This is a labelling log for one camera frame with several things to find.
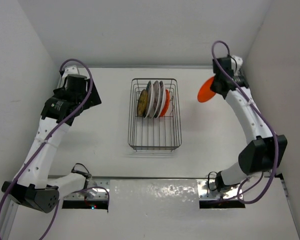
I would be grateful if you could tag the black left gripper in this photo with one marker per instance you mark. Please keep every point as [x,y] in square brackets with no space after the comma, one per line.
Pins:
[92,100]

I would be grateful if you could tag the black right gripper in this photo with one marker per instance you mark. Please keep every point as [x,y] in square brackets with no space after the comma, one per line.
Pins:
[212,89]

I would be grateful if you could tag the orange plate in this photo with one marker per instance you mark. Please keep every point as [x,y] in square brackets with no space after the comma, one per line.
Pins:
[166,104]
[205,93]

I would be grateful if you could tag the yellow patterned plate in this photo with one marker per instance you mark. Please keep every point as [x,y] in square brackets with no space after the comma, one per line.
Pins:
[142,103]

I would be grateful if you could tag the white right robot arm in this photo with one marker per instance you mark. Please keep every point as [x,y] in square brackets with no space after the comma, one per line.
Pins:
[262,150]

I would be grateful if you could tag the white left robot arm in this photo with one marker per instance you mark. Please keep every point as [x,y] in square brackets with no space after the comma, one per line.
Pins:
[33,189]

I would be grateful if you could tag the orange plate in rack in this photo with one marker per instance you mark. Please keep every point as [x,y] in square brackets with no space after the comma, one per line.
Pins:
[166,104]

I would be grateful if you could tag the teal rimmed plate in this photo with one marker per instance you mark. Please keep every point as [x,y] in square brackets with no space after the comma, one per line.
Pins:
[150,95]

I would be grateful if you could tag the dark rimmed white plate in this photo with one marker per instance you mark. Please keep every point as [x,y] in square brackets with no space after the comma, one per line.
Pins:
[161,100]

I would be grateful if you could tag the white floral plate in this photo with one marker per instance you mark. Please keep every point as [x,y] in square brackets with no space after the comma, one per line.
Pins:
[156,93]

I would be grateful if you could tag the wire dish rack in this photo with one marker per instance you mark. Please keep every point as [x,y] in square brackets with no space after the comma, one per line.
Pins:
[154,134]

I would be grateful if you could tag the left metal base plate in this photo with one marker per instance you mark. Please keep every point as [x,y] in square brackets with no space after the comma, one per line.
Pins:
[98,189]

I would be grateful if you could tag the metal base plate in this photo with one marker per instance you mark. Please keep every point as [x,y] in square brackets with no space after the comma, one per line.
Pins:
[98,189]
[207,192]

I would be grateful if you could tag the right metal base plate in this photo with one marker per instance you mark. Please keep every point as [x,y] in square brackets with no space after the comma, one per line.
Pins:
[207,192]

